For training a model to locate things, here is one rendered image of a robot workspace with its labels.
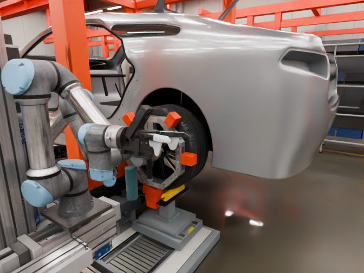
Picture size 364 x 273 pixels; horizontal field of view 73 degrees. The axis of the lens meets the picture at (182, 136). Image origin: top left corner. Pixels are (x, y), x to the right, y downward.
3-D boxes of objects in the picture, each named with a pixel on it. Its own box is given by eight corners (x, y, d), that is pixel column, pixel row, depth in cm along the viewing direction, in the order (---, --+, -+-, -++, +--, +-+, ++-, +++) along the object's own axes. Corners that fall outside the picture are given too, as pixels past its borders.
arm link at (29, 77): (75, 195, 103) (58, 59, 89) (44, 214, 89) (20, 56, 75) (53, 190, 107) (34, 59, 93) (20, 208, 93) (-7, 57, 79)
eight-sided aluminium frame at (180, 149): (185, 192, 179) (185, 118, 166) (180, 195, 174) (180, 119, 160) (131, 175, 208) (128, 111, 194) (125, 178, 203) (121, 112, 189)
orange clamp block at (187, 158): (186, 161, 174) (196, 163, 169) (180, 164, 168) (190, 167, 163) (186, 151, 172) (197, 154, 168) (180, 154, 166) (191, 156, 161)
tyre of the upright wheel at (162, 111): (215, 113, 181) (147, 96, 213) (199, 118, 161) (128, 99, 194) (202, 191, 201) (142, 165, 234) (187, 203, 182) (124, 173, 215)
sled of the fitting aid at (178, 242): (202, 228, 218) (202, 218, 216) (180, 252, 189) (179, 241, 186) (158, 211, 245) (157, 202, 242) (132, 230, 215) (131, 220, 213)
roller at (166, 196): (186, 188, 205) (186, 182, 204) (165, 203, 181) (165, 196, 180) (181, 187, 208) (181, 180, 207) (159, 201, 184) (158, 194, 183)
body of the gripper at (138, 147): (161, 155, 79) (129, 151, 83) (162, 128, 78) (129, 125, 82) (150, 159, 72) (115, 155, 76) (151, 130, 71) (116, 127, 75)
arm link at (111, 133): (118, 124, 83) (103, 125, 76) (130, 125, 82) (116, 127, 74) (118, 145, 84) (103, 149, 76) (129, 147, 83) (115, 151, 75)
